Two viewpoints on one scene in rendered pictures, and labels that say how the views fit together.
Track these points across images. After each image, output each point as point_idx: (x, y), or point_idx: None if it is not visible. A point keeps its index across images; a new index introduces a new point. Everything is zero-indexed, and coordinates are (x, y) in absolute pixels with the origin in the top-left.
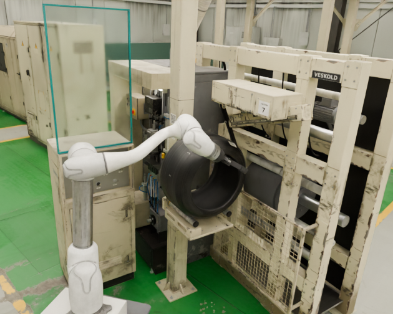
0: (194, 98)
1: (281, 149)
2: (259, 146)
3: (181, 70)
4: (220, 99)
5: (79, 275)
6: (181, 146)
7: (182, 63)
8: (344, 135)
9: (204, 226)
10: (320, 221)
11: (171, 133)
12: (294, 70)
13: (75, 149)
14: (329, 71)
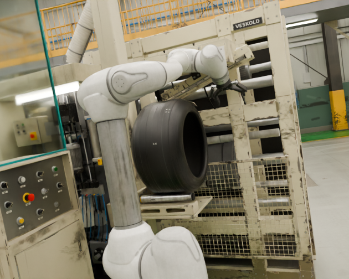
0: None
1: (221, 108)
2: None
3: (116, 44)
4: None
5: (179, 238)
6: (152, 112)
7: (116, 37)
8: (283, 62)
9: None
10: (288, 150)
11: (179, 60)
12: (213, 32)
13: (106, 70)
14: (250, 19)
